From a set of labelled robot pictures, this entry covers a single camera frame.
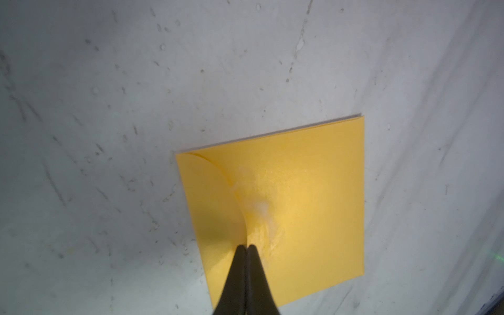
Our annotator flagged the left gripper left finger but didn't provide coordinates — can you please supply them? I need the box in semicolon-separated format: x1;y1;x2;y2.
213;245;247;315

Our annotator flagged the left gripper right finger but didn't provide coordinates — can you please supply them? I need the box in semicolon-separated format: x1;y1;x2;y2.
246;245;280;315

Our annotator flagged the yellow envelope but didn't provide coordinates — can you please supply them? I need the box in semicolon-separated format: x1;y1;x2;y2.
176;116;365;306

